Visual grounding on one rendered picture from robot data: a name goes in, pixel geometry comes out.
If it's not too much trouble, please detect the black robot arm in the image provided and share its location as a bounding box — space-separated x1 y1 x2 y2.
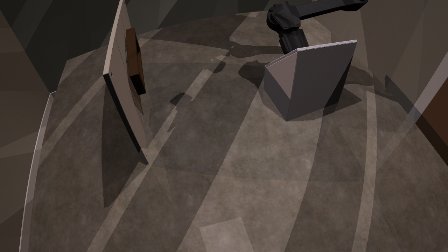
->
266 0 368 55

